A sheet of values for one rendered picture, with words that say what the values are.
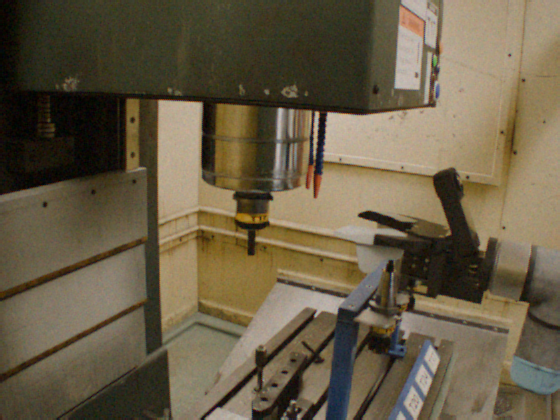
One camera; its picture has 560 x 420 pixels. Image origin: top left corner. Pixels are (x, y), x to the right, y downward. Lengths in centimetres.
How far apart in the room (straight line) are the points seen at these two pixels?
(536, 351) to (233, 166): 47
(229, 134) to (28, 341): 62
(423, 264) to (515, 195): 104
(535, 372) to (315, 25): 51
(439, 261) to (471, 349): 113
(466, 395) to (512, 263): 105
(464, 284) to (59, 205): 75
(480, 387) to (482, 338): 20
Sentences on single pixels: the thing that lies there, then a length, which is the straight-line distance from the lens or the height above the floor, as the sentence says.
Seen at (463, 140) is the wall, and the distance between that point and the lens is 167.
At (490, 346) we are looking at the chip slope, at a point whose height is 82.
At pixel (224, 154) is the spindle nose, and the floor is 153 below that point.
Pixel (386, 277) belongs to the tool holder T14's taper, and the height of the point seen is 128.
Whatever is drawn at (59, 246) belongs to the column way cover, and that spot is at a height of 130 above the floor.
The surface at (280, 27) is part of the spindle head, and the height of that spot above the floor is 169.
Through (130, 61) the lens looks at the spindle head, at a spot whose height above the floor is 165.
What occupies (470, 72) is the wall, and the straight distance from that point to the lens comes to 166.
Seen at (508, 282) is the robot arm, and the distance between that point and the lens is 65.
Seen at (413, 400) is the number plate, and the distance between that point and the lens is 123.
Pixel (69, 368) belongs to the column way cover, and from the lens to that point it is 119.
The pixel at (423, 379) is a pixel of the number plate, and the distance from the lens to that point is 131.
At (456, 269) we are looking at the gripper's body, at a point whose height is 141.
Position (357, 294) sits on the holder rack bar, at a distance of 102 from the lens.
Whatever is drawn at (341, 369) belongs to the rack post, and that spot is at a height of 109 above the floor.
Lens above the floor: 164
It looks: 15 degrees down
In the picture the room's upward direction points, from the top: 3 degrees clockwise
